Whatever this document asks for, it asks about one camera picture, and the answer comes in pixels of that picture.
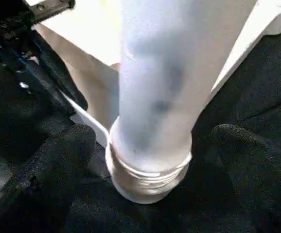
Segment white table top frame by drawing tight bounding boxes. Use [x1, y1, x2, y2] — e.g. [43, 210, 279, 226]
[26, 0, 281, 149]

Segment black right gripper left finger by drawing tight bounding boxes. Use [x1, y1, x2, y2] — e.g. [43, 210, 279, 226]
[0, 124, 97, 233]

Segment white plastic table leg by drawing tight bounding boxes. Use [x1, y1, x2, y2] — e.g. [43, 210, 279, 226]
[105, 0, 258, 204]

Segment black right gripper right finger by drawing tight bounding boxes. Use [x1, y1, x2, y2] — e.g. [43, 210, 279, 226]
[211, 124, 281, 233]

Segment black work mat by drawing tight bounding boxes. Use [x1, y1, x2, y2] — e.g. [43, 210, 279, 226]
[0, 19, 281, 233]

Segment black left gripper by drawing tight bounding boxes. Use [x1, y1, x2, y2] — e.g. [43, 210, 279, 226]
[0, 0, 88, 118]

